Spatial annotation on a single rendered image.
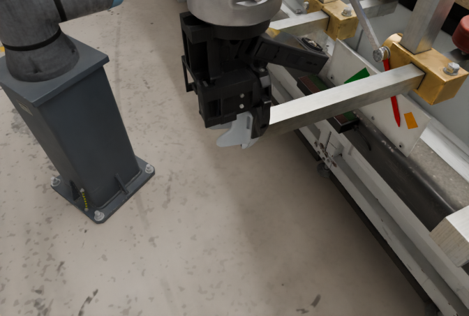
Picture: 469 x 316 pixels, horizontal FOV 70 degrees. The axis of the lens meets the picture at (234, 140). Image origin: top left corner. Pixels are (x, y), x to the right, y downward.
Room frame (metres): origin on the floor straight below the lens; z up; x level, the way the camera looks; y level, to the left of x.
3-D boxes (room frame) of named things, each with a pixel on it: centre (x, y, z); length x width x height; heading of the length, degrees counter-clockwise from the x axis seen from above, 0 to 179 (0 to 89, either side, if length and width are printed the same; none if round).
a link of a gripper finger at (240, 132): (0.29, 0.00, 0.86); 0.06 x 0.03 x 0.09; 114
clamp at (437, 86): (0.47, -0.31, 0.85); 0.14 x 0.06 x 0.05; 24
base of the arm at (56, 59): (0.82, 0.55, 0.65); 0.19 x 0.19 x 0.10
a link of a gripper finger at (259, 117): (0.30, -0.02, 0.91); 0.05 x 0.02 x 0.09; 24
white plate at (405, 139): (0.50, -0.27, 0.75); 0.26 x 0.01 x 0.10; 24
